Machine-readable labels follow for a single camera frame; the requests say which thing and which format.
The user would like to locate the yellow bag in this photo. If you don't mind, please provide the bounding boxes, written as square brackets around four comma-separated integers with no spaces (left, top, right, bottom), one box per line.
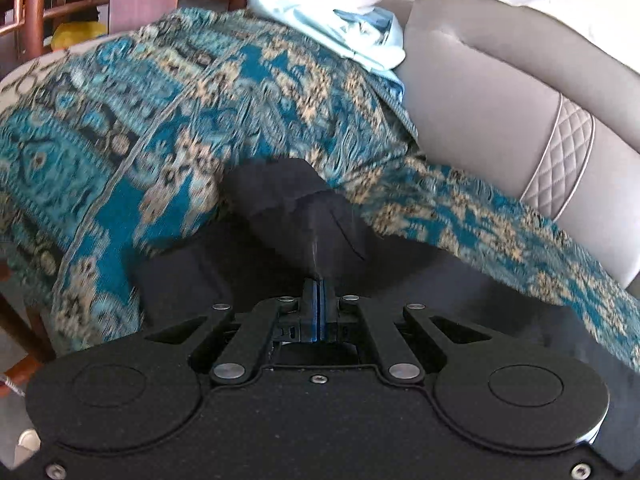
[52,20,109,52]

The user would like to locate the brown wooden frame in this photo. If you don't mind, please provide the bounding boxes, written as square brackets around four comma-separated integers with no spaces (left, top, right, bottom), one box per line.
[0,260,57,397]

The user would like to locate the light blue garment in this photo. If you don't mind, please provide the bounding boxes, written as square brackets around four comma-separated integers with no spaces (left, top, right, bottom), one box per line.
[246,0,407,74]

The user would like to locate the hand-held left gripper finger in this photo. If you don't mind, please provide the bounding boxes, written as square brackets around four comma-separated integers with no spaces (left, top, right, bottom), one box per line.
[318,280,494,386]
[145,280,318,386]

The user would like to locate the beige leather sofa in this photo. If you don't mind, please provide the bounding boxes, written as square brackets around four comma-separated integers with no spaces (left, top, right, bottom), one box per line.
[397,0,640,291]

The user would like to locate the teal patterned blanket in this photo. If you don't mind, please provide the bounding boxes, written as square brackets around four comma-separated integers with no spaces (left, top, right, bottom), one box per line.
[0,7,640,366]

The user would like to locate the black pants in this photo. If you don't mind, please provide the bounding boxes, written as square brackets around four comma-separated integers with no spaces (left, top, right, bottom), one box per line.
[130,157,640,391]

